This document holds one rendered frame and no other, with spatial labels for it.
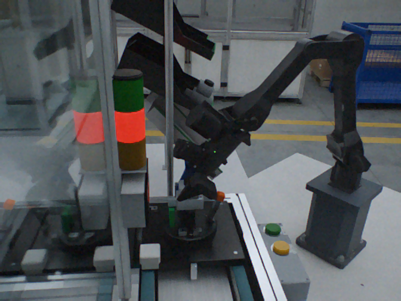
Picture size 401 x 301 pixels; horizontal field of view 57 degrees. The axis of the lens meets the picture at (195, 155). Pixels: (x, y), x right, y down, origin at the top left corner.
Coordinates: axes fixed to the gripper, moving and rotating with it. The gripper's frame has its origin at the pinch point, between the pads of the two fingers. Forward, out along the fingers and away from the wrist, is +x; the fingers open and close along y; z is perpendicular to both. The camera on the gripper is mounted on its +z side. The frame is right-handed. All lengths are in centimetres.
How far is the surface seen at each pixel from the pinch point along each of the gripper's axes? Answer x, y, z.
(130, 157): -8.0, 21.6, 19.8
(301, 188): -9, -35, -50
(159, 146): 23, -72, -9
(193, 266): 10.1, 13.0, -8.8
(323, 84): -67, -451, -253
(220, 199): -2.1, 0.8, -8.8
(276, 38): -65, -382, -125
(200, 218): 6.2, -1.4, -9.7
